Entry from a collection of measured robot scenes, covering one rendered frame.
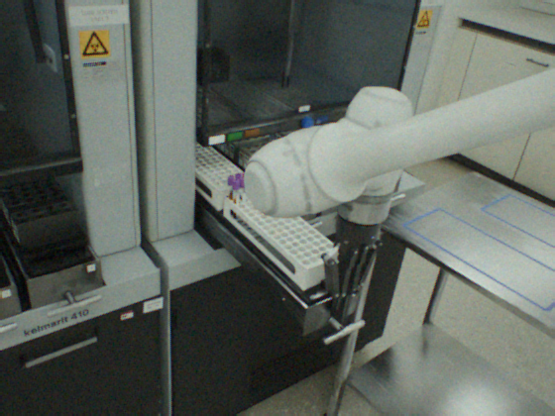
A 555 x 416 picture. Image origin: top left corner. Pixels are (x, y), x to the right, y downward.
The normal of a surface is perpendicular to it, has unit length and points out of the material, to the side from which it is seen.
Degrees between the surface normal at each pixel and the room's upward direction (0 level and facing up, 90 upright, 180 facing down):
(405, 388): 0
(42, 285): 90
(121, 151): 90
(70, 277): 90
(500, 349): 0
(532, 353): 0
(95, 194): 90
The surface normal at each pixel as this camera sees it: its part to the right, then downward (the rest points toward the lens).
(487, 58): -0.81, 0.24
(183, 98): 0.58, 0.48
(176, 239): 0.09, -0.85
